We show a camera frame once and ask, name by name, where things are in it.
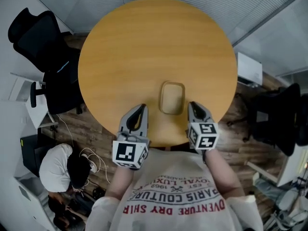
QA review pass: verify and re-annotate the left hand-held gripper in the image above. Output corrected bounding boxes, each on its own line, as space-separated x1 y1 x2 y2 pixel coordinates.
112 103 151 170

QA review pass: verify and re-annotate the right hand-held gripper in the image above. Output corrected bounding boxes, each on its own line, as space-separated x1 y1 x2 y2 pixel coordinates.
185 101 220 152

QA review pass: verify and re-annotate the beige rectangular container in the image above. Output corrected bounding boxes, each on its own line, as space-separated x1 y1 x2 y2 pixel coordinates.
159 80 186 116

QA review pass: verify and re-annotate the person's right forearm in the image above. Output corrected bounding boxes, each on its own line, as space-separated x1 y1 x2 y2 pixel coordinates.
203 149 245 199

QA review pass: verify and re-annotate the person's left forearm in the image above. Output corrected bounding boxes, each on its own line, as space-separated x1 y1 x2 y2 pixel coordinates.
105 165 136 200

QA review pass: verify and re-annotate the person's white printed shirt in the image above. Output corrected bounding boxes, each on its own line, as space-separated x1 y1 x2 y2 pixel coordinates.
85 147 265 231

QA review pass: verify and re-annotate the round wooden table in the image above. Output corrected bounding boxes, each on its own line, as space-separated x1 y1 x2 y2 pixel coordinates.
77 0 238 149

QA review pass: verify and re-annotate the white box unit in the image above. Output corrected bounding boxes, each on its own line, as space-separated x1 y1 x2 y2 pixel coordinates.
236 51 263 87

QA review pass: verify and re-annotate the black mesh office chair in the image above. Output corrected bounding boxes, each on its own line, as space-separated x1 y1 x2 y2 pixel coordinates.
227 82 308 156
7 7 85 116

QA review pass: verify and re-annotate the white side table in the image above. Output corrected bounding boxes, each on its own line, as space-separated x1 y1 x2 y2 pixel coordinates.
9 72 59 130

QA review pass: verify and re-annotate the white desk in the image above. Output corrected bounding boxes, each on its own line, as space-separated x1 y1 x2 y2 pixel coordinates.
276 142 308 188

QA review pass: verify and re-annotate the black storage box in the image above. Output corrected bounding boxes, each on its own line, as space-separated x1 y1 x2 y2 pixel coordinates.
20 134 57 178

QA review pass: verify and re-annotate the white cabinet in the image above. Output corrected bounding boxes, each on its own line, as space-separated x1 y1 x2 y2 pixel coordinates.
13 176 57 231

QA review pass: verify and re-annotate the white cable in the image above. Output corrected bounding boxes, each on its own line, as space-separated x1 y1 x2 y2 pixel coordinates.
57 114 111 185

